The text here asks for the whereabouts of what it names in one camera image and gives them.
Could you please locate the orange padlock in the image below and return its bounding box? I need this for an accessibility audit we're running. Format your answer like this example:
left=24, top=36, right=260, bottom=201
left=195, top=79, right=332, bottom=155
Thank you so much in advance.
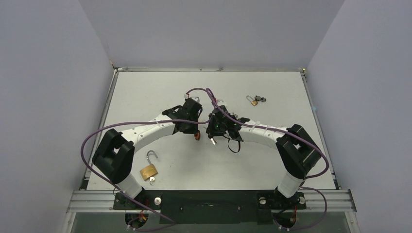
left=194, top=132, right=201, bottom=141

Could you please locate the small brass padlock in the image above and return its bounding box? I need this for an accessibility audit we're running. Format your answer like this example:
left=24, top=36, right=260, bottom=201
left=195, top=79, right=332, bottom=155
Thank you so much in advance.
left=246, top=95, right=266, bottom=106

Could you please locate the large brass padlock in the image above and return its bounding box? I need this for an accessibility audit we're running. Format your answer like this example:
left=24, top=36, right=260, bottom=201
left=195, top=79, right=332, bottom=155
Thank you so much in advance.
left=139, top=150, right=158, bottom=181

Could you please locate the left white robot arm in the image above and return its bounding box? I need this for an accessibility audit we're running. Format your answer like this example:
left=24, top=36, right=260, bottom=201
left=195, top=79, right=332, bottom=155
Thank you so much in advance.
left=92, top=98, right=202, bottom=209

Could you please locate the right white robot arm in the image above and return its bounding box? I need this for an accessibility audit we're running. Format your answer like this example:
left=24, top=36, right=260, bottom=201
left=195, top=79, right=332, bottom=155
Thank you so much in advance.
left=206, top=109, right=321, bottom=207

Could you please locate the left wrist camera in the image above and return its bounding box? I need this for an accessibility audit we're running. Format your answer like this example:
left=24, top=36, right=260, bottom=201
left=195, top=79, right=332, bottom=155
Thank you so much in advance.
left=190, top=96, right=200, bottom=103

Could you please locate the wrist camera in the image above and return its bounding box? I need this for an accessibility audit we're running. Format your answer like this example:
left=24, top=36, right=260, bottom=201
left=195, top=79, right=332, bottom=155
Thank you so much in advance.
left=214, top=100, right=227, bottom=110
left=190, top=96, right=200, bottom=103

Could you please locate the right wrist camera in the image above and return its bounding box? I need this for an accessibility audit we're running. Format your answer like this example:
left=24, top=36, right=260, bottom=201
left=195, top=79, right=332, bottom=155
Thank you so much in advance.
left=214, top=100, right=227, bottom=110

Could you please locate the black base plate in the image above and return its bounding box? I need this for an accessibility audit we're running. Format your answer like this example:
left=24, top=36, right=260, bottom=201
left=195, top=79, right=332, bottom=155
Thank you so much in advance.
left=112, top=189, right=307, bottom=225

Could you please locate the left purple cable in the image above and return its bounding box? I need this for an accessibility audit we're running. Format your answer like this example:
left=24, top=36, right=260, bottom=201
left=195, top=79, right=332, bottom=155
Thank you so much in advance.
left=80, top=87, right=213, bottom=224

